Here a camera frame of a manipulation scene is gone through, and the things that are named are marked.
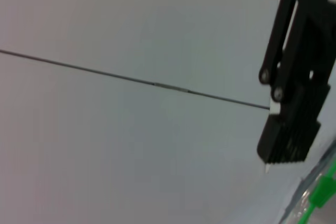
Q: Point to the green zipper slider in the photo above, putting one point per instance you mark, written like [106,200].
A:
[320,191]

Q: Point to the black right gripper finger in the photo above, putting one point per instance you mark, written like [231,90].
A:
[302,77]

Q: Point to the clear green-zip document bag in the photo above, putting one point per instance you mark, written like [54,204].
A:
[325,213]

